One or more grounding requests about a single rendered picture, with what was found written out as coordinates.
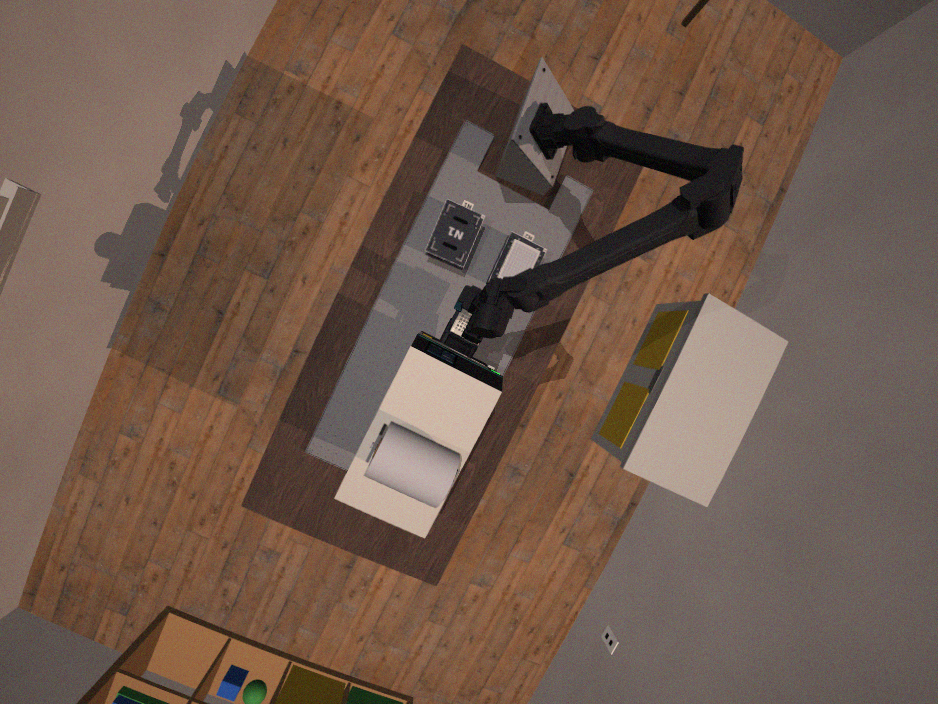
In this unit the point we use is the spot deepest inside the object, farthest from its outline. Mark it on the grey cylinder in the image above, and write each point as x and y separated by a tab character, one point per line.
414	465

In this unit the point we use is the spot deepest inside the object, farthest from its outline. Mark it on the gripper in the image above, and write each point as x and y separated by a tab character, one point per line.
466	297

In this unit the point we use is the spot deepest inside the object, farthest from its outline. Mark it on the cream rectangular plate with grid of square holes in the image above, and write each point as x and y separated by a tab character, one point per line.
461	322

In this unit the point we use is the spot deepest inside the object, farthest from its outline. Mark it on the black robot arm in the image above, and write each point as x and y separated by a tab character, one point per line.
712	195

